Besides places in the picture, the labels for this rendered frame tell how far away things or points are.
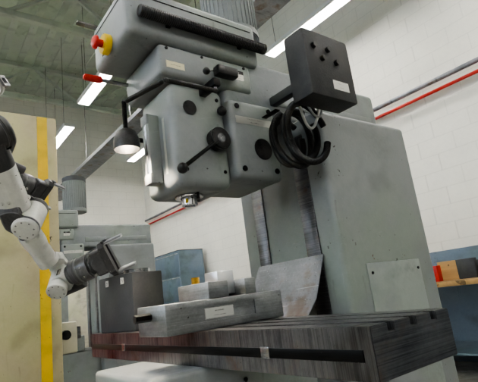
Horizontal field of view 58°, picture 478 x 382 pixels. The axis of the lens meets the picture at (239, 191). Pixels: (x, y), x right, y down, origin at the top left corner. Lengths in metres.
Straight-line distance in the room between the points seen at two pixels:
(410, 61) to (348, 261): 4.79
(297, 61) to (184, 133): 0.38
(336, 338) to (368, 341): 0.06
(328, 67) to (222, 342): 0.81
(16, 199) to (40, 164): 1.62
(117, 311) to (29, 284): 1.36
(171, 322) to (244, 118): 0.67
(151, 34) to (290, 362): 0.93
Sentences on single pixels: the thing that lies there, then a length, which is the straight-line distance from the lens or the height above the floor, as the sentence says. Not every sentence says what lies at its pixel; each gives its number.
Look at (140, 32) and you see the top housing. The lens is 1.29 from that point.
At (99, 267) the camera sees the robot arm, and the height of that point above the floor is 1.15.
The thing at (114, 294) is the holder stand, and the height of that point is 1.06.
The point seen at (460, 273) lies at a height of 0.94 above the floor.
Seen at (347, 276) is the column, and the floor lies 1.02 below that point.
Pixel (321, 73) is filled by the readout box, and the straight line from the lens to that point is 1.29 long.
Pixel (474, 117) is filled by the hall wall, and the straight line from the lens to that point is 5.43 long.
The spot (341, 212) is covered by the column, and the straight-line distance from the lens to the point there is 1.37.
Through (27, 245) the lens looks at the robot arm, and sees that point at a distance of 1.50.
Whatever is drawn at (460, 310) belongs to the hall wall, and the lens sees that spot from 5.48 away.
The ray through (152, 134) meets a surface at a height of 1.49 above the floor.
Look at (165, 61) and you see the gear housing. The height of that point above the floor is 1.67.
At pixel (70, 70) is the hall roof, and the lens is 10.41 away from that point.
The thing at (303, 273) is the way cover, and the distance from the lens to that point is 1.41.
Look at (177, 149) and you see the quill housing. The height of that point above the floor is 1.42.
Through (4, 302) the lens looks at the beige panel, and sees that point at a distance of 2.83.
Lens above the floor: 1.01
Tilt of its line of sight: 13 degrees up
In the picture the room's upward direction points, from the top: 7 degrees counter-clockwise
